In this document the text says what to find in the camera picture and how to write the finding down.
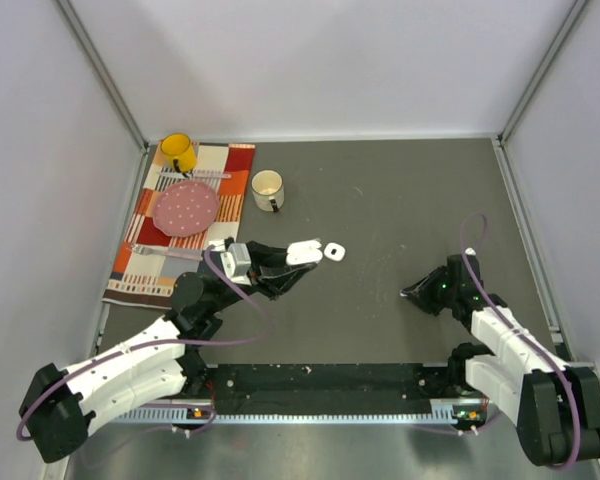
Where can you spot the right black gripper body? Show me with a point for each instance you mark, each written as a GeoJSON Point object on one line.
{"type": "Point", "coordinates": [436, 292]}

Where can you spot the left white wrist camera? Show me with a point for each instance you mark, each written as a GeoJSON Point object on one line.
{"type": "Point", "coordinates": [232, 259]}

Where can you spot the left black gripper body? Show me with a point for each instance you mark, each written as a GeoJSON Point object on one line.
{"type": "Point", "coordinates": [260, 283]}

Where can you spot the patchwork placemat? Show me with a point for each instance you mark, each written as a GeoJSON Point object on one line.
{"type": "Point", "coordinates": [148, 281]}

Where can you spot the white earbud charging case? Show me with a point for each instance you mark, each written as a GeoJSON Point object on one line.
{"type": "Point", "coordinates": [334, 252]}

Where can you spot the pink dotted plate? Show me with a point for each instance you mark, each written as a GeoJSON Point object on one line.
{"type": "Point", "coordinates": [185, 209]}

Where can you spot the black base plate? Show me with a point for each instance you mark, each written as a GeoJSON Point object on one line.
{"type": "Point", "coordinates": [330, 389]}

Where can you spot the cream mug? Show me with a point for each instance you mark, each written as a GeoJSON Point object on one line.
{"type": "Point", "coordinates": [267, 187]}

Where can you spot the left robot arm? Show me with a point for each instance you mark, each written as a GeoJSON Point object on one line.
{"type": "Point", "coordinates": [63, 407]}

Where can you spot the white oval case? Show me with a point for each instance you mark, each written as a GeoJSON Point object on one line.
{"type": "Point", "coordinates": [304, 252]}

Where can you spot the yellow mug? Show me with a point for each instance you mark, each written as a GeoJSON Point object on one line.
{"type": "Point", "coordinates": [179, 151]}

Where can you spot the pink handled fork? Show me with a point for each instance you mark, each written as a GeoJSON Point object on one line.
{"type": "Point", "coordinates": [146, 251]}

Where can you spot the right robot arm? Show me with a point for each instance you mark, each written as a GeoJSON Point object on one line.
{"type": "Point", "coordinates": [553, 404]}

